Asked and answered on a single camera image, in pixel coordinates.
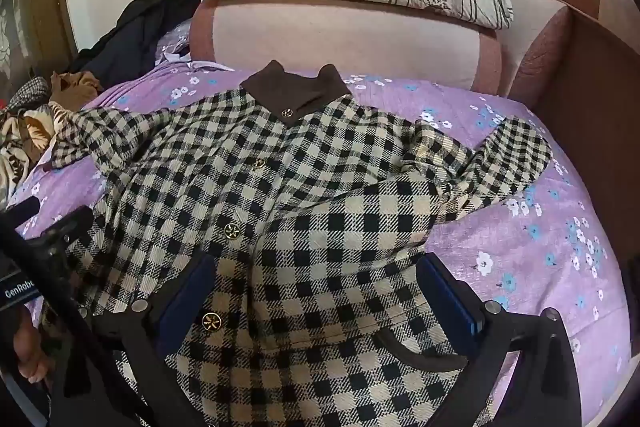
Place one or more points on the pink sofa backrest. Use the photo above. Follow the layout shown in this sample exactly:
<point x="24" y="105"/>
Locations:
<point x="350" y="37"/>

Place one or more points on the houndstooth cloth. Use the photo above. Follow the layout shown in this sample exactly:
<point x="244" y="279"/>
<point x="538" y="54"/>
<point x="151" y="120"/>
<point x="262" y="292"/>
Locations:
<point x="30" y="89"/>

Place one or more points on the black beige checkered coat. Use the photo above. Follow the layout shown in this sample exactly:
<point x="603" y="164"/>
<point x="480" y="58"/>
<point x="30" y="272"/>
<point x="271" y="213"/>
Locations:
<point x="310" y="207"/>

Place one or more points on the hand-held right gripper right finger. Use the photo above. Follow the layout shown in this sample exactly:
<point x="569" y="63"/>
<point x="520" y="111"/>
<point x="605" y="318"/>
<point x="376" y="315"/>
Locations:
<point x="450" y="302"/>

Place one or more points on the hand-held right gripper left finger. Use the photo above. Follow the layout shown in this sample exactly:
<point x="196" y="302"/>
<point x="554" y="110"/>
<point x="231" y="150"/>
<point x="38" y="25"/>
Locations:
<point x="187" y="294"/>

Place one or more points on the person's left hand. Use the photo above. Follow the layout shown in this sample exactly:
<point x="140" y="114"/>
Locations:
<point x="32" y="352"/>

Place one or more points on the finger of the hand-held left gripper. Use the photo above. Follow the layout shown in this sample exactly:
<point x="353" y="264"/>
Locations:
<point x="25" y="209"/>
<point x="70" y="227"/>

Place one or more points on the wooden glass door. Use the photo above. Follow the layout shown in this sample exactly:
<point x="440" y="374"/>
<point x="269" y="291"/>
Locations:
<point x="35" y="7"/>

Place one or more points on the lavender shirt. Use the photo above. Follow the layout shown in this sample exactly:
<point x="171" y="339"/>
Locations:
<point x="200" y="66"/>

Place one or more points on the black jacket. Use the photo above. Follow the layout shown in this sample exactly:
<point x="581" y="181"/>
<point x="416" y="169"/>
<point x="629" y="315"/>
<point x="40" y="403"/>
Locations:
<point x="135" y="32"/>

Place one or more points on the gold patterned cloth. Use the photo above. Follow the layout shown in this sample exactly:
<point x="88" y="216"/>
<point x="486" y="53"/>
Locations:
<point x="20" y="142"/>

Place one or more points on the purple floral bedsheet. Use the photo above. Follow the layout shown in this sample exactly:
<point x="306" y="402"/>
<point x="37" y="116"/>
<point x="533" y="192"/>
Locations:
<point x="525" y="247"/>

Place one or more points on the brown cloth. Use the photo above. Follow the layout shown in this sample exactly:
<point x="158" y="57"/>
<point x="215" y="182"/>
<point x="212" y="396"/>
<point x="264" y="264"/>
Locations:
<point x="75" y="89"/>

